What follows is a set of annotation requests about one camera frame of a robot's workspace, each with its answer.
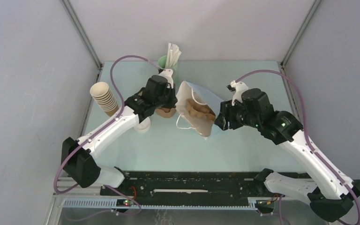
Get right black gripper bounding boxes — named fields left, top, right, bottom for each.
left=213, top=97, right=260, bottom=131

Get light blue paper bag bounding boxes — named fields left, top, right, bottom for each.
left=175, top=81, right=223, bottom=139

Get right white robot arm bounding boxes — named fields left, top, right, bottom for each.
left=215, top=88, right=360, bottom=222

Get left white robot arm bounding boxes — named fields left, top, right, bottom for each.
left=61, top=75, right=177, bottom=195

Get green cup holder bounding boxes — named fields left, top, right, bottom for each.
left=158, top=55, right=180, bottom=86

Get stack of white lids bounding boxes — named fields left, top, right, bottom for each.
left=134, top=117, right=151, bottom=133

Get white wrapped straws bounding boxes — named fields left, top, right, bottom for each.
left=165, top=43, right=182, bottom=68

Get stack of brown paper cups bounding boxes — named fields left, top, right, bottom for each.
left=90, top=82, right=119, bottom=117

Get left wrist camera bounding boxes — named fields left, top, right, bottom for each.
left=158, top=68, right=175, bottom=90

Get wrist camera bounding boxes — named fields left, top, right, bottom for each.
left=158, top=68, right=175, bottom=90
left=227, top=81, right=249, bottom=106

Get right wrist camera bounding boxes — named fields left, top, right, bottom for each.
left=227, top=81, right=249, bottom=106

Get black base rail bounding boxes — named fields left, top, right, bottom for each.
left=117, top=171, right=279, bottom=208

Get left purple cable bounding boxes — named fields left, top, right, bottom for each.
left=53, top=55, right=162, bottom=217

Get purple cable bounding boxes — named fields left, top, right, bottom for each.
left=53, top=55, right=162, bottom=217
left=236, top=69, right=360, bottom=225

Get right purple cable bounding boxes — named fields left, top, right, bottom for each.
left=236, top=69, right=360, bottom=225

